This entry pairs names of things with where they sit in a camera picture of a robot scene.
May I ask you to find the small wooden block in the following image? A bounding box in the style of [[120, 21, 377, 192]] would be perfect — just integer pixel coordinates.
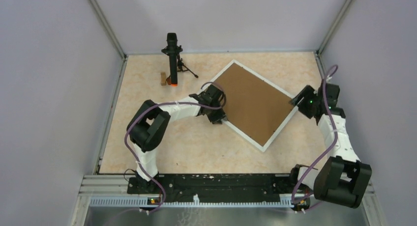
[[160, 72, 167, 86]]

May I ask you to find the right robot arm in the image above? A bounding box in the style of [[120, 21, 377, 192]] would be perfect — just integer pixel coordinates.
[[288, 84, 372, 208]]

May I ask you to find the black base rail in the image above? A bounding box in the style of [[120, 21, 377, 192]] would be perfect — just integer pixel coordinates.
[[127, 173, 297, 204]]

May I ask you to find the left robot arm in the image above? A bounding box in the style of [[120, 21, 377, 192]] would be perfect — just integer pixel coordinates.
[[124, 83, 227, 193]]

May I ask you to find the brown backing board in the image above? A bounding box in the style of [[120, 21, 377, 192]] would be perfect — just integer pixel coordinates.
[[215, 63, 294, 147]]

